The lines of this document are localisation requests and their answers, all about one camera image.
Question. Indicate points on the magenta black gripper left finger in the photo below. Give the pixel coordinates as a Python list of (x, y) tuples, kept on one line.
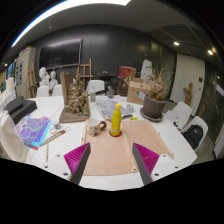
[(76, 161)]

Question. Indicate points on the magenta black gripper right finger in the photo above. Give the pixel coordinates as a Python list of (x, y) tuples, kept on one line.
[(146, 161)]

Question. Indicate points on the yellow plastic bottle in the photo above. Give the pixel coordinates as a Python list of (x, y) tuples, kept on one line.
[(116, 119)]

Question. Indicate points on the patterned ceramic mug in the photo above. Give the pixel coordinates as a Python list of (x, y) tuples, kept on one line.
[(95, 127)]

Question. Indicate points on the red round coaster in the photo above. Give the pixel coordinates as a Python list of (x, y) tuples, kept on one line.
[(115, 135)]

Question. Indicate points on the small glass jar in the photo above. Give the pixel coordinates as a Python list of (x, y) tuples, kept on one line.
[(56, 124)]

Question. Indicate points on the purple colourful painting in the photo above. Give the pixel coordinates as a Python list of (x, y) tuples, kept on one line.
[(33, 130)]

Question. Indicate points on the black backpack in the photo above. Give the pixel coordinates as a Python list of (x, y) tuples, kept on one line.
[(193, 135)]

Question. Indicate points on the small white cup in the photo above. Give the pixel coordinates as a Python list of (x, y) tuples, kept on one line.
[(130, 108)]

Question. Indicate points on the white chair with papers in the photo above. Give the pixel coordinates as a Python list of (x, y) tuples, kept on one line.
[(179, 115)]

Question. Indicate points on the newspaper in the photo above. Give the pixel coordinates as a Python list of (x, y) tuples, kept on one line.
[(106, 107)]

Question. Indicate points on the white chair with backpack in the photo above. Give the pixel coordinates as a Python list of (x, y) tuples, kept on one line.
[(197, 121)]

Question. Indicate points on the green label bottle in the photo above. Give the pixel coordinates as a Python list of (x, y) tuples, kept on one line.
[(92, 94)]

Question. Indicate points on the cardboard box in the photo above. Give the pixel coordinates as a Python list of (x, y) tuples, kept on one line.
[(137, 92)]

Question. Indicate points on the grey pot with dried plant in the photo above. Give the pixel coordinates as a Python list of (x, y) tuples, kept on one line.
[(158, 87)]

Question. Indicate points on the white chair behind table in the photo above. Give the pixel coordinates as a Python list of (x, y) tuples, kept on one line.
[(97, 85)]

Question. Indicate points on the black box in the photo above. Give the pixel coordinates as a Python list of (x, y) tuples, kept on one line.
[(19, 107)]

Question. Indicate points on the wooden easel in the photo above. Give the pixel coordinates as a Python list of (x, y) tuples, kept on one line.
[(85, 72)]

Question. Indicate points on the white plaster bust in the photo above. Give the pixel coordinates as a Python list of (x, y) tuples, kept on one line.
[(44, 77)]

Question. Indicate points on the red box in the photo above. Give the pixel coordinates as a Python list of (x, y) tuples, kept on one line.
[(125, 72)]

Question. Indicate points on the wooden figure by wall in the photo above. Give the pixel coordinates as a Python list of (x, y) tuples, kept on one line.
[(188, 94)]

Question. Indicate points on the black wall screen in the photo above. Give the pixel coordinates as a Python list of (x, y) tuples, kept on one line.
[(61, 54)]

